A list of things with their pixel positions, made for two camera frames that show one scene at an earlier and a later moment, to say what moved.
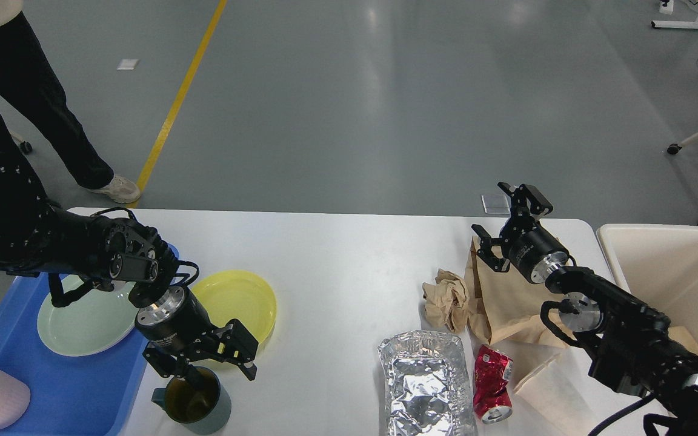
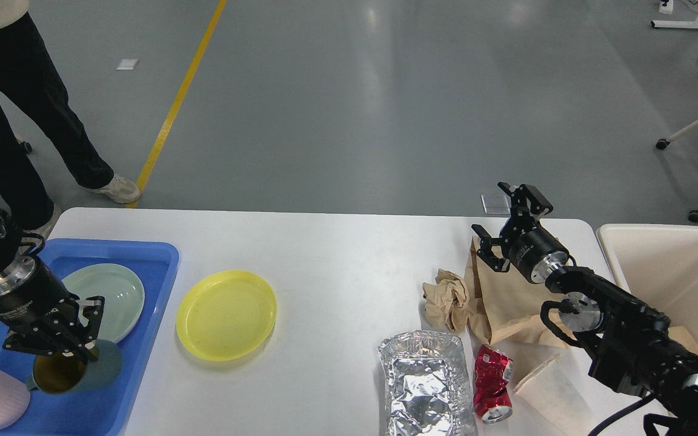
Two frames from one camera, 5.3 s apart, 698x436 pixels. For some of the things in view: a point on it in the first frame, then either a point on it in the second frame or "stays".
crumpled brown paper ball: x=446 y=301 stays
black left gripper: x=171 y=318 to x=29 y=298
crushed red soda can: x=493 y=372 stays
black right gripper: x=526 y=246 stays
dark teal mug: x=197 y=402 to x=62 y=375
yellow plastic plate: x=229 y=295 stays
